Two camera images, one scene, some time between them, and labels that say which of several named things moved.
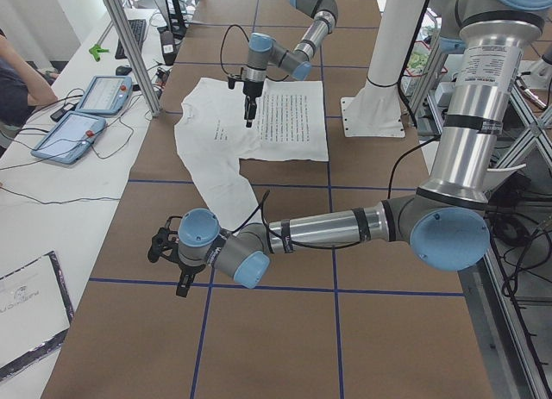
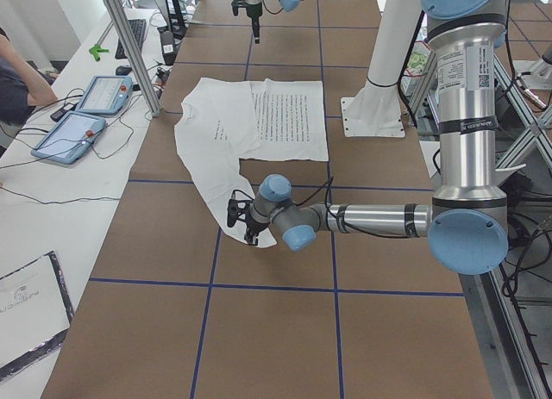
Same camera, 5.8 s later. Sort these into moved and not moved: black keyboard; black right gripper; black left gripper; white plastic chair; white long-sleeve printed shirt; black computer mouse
Moved: black right gripper; black left gripper
Not moved: black computer mouse; black keyboard; white long-sleeve printed shirt; white plastic chair
